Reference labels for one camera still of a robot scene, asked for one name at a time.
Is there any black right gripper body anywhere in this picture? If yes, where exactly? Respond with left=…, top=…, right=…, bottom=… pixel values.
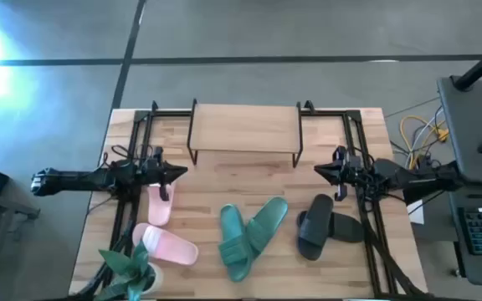
left=331, top=145, right=367, bottom=188

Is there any black rubber slide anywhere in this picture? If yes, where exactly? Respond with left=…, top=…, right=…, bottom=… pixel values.
left=296, top=193, right=335, bottom=262
left=297, top=210, right=366, bottom=244

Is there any white paper sheet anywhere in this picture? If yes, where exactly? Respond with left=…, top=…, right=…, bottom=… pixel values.
left=407, top=199, right=426, bottom=226

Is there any black pole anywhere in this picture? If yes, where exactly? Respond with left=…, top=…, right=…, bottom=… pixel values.
left=453, top=37, right=482, bottom=91

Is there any yellow cable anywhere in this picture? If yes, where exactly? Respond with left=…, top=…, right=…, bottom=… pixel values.
left=398, top=115, right=450, bottom=171

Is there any white cable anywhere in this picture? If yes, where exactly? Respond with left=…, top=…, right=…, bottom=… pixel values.
left=412, top=119, right=441, bottom=158

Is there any green rubber slide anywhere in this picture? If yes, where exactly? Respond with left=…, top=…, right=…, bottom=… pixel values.
left=244, top=196, right=290, bottom=260
left=218, top=203, right=254, bottom=283

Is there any pink rubber slide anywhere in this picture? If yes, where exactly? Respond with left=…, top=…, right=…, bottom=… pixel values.
left=131, top=222, right=200, bottom=267
left=146, top=182, right=176, bottom=227

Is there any wooden shelf with black legs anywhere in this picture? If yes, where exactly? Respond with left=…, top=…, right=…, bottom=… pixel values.
left=186, top=98, right=305, bottom=168

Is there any green potted plant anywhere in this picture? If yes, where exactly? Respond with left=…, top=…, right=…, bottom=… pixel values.
left=94, top=240, right=157, bottom=301

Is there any white plant pot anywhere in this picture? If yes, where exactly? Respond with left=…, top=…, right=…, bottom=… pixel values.
left=142, top=262, right=165, bottom=296

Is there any black aluminium table frame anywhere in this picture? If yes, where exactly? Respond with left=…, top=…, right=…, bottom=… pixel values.
left=73, top=99, right=430, bottom=301

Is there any grey desk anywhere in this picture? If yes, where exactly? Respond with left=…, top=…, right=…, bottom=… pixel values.
left=436, top=74, right=482, bottom=289

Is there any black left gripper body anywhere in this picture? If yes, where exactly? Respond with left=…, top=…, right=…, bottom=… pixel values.
left=141, top=145, right=172, bottom=186

